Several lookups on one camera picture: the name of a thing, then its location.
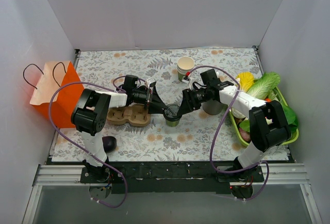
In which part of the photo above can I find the black plastic cup lid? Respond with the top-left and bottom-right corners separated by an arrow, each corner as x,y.
163,104 -> 182,121

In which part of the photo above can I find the brown cardboard cup carrier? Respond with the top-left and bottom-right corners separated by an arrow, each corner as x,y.
107,104 -> 151,127

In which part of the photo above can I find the green paper cup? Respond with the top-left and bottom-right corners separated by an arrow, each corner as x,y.
166,118 -> 180,127

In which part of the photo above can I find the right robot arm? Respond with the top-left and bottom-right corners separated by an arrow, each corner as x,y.
177,66 -> 291,182

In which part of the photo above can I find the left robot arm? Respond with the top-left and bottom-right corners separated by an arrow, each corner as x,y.
71,75 -> 167,183

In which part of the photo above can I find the floral tablecloth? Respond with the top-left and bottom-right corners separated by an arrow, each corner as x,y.
51,47 -> 289,162

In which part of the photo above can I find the grey straw holder cup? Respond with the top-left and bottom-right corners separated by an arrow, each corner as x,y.
202,100 -> 224,115

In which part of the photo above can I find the stack of paper cups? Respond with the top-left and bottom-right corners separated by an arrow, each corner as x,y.
177,56 -> 194,82

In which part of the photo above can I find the white radish toy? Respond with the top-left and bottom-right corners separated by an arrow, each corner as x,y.
231,108 -> 246,119

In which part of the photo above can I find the green plastic basket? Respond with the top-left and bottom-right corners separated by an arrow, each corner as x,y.
229,87 -> 299,147

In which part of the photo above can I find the purple eggplant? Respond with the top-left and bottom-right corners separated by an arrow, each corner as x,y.
102,136 -> 117,153

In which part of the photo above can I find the pink sweet potato toy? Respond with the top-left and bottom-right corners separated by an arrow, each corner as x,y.
239,128 -> 251,142

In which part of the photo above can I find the napa cabbage toy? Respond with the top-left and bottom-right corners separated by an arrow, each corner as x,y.
247,72 -> 281,100

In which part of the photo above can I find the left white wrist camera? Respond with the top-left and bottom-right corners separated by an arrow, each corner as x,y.
145,78 -> 156,88

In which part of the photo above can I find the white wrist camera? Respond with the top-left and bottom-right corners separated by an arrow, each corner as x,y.
182,71 -> 193,90
145,78 -> 156,88

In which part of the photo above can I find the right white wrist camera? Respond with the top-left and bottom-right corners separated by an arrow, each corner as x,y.
182,71 -> 193,90

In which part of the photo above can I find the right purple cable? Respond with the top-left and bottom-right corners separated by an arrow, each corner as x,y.
185,66 -> 270,201

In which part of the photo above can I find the purple cable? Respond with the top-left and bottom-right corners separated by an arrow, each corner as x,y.
185,66 -> 270,201
48,75 -> 146,209

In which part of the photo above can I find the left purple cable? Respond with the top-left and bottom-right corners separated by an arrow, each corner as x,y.
48,75 -> 146,209

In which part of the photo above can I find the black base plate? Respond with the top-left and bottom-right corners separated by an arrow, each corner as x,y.
79,161 -> 265,201

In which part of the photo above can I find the aluminium frame rail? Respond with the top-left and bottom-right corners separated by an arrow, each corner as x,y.
23,163 -> 322,223

